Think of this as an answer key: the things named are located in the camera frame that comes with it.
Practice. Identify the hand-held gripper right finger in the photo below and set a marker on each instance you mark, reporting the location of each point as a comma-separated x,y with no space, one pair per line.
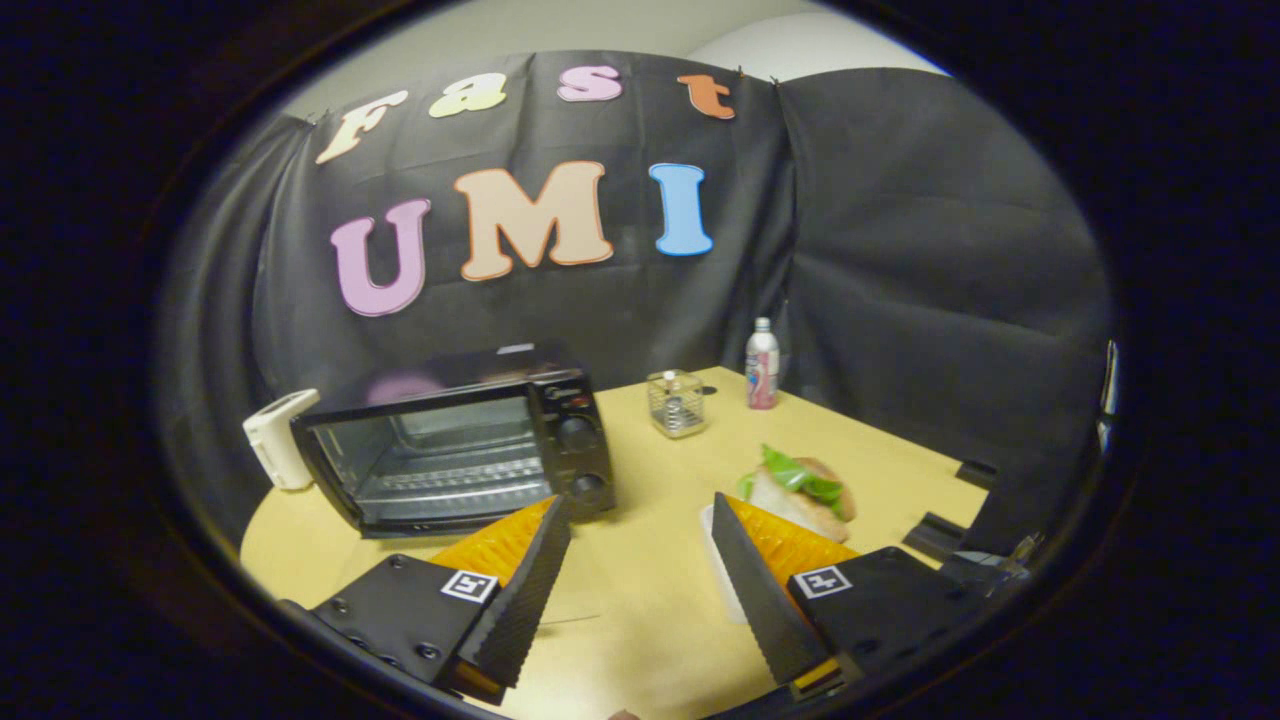
757,590

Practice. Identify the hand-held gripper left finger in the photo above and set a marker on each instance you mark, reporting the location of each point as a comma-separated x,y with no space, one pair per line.
525,595

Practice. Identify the sandwich with lettuce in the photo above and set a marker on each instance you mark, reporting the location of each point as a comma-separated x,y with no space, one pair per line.
800,495

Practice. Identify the black toaster oven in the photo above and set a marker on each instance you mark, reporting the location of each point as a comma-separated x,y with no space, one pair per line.
575,440

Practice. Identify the white pop-up toaster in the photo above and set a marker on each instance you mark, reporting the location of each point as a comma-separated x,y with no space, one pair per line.
280,440

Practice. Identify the white rectangular dish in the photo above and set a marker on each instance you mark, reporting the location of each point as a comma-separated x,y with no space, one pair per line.
722,570

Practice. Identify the black table clamp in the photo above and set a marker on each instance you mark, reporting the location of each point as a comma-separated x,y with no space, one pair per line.
977,474
935,537

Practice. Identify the clear glass jar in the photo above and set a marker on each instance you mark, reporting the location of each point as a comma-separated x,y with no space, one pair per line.
677,405

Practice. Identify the pink and white bottle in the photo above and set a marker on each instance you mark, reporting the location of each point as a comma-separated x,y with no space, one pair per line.
762,370

